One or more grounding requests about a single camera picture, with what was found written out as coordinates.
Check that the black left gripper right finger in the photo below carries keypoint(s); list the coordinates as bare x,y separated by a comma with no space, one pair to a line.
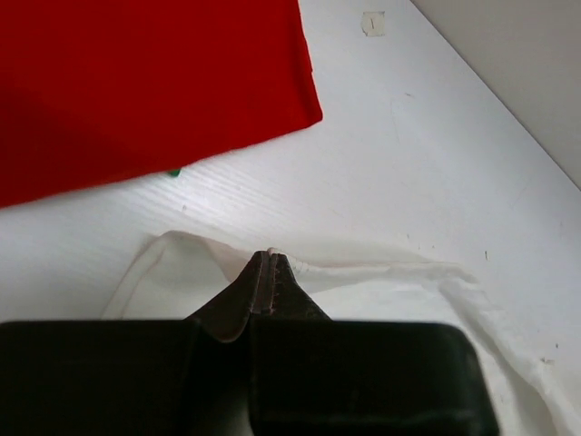
311,375

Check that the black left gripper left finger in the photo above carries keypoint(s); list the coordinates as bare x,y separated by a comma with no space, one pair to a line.
147,377

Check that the white cloth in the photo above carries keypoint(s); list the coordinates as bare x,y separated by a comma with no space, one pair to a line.
177,273

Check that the red t shirt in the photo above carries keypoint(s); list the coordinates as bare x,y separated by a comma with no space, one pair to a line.
97,92

